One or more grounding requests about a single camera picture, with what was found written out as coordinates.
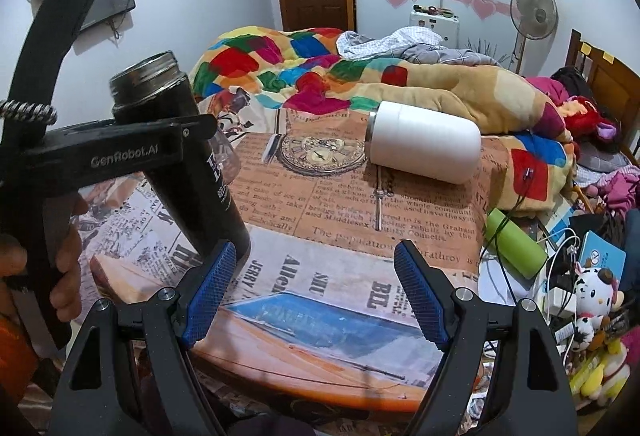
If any white striped cloth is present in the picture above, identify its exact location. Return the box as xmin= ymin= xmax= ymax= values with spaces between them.
xmin=336 ymin=26 xmax=499 ymax=67

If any black thermos bottle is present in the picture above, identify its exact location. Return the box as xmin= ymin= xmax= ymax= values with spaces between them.
xmin=110 ymin=52 xmax=250 ymax=260

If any red plush toy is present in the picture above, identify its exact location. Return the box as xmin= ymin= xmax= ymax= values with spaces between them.
xmin=558 ymin=96 xmax=618 ymax=144

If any green cylindrical bottle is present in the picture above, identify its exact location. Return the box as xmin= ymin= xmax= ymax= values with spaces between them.
xmin=485 ymin=209 xmax=547 ymax=280

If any white small cabinet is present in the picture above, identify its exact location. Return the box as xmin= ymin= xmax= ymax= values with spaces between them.
xmin=409 ymin=4 xmax=460 ymax=48

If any white thermos cup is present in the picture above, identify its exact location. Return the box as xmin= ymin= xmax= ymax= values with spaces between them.
xmin=364 ymin=100 xmax=482 ymax=185

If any standing electric fan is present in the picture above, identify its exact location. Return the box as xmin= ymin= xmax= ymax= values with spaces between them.
xmin=509 ymin=0 xmax=559 ymax=74

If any white cow plush toy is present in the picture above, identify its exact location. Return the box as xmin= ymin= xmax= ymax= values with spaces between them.
xmin=570 ymin=267 xmax=623 ymax=352

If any clear glass cup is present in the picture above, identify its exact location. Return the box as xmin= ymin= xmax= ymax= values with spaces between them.
xmin=209 ymin=130 xmax=241 ymax=185

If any colourful patchwork blanket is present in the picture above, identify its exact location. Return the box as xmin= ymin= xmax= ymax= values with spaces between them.
xmin=189 ymin=26 xmax=576 ymax=214

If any person left hand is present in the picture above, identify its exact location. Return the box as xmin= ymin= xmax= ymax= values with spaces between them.
xmin=0 ymin=192 xmax=90 ymax=325

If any newspaper print tablecloth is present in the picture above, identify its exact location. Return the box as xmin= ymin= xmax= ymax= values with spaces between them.
xmin=74 ymin=105 xmax=511 ymax=412

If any wooden headboard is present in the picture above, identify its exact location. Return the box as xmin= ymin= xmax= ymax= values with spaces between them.
xmin=566 ymin=29 xmax=640 ymax=165

